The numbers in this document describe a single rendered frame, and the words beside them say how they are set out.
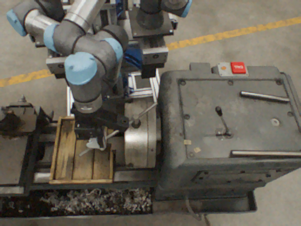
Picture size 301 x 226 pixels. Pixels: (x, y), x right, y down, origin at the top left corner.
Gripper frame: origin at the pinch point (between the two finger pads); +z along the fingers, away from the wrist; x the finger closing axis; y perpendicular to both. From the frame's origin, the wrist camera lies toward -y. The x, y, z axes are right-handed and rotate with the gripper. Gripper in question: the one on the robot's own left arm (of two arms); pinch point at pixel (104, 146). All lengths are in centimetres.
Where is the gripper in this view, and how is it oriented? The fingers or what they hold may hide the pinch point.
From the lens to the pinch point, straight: 86.0
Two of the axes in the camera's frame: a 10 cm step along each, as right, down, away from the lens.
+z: -0.2, 6.9, 7.2
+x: 0.6, 7.2, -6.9
